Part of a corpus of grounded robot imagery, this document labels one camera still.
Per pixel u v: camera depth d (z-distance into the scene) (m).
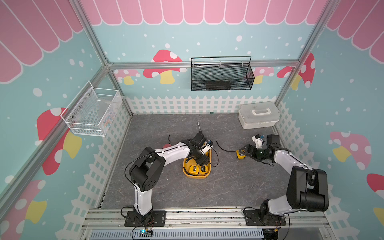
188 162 0.90
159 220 0.75
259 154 0.78
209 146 0.85
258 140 0.85
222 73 0.94
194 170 0.89
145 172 0.49
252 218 0.74
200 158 0.83
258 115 1.04
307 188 0.49
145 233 0.73
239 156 0.94
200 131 1.09
